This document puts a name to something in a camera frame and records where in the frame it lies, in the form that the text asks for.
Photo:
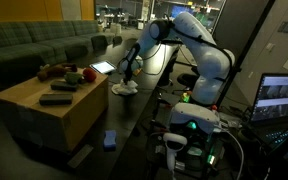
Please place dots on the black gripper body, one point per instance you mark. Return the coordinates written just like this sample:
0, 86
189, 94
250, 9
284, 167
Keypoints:
127, 71

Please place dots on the white VR headset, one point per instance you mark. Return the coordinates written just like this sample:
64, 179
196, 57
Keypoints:
184, 112

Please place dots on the black block far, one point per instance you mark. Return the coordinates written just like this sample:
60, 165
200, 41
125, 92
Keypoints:
61, 85

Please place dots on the open laptop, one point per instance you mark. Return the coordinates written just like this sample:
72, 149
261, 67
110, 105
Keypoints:
269, 114

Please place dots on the black block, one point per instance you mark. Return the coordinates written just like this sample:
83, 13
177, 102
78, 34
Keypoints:
56, 99
61, 85

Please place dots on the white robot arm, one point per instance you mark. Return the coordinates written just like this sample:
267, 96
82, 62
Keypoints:
213, 63

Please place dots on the black tripod pole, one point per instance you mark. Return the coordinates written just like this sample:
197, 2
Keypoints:
237, 27

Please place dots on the cardboard box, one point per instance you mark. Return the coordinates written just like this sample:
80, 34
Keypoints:
59, 127

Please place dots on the white VR controller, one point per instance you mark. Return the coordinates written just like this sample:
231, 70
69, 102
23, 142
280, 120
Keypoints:
174, 143

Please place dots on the black block near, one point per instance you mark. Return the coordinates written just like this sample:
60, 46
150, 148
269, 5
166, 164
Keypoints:
56, 99

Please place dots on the brown plush toy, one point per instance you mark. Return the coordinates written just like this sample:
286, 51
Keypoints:
58, 70

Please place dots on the white tablet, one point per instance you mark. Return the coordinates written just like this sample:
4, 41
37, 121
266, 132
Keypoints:
103, 67

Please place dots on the white terry towel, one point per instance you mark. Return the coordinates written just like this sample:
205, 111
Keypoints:
123, 88

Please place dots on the plaid green sofa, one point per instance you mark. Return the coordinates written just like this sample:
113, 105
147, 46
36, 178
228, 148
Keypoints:
49, 39

